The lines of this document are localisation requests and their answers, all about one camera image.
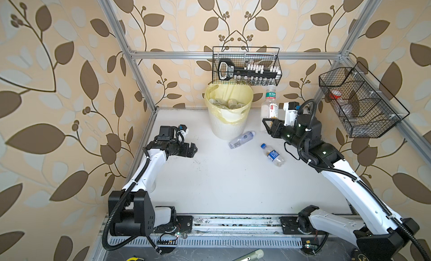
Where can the black wire basket right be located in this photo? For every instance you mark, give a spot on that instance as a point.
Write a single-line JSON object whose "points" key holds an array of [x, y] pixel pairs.
{"points": [[367, 109]]}

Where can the metal base rail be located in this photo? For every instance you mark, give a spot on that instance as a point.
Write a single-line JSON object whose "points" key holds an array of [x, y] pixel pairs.
{"points": [[229, 225]]}

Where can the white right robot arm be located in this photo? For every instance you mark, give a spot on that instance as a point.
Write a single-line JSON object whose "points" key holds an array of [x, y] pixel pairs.
{"points": [[381, 233]]}

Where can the yellow bin liner bag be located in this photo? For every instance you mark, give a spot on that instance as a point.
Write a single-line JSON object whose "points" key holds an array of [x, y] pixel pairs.
{"points": [[229, 104]]}

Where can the white ribbed trash bin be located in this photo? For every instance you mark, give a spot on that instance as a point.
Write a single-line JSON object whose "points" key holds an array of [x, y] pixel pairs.
{"points": [[227, 124]]}

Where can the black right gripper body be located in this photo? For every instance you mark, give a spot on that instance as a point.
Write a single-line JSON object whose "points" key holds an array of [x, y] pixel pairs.
{"points": [[289, 134]]}

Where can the capless bottle green red label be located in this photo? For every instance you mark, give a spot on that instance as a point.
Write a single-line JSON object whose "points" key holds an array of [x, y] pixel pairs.
{"points": [[269, 108]]}

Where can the red capped jar in basket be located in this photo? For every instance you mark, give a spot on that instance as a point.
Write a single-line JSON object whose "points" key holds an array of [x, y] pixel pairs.
{"points": [[335, 95]]}

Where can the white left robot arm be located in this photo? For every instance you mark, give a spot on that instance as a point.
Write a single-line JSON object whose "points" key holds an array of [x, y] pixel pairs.
{"points": [[131, 213]]}

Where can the clear bottle blue label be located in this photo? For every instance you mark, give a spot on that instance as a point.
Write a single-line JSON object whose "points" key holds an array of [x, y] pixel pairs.
{"points": [[272, 155]]}

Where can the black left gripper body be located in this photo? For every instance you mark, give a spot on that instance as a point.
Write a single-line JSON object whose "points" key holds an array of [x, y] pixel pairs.
{"points": [[177, 149]]}

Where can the black wire basket back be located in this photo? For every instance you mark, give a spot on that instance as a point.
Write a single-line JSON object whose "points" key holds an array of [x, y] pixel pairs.
{"points": [[267, 56]]}

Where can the black wire basket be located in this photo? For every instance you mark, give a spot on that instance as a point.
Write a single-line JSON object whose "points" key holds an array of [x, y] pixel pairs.
{"points": [[267, 56], [367, 109]]}

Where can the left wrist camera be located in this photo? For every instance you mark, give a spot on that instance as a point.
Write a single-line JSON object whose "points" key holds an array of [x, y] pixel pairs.
{"points": [[181, 129]]}

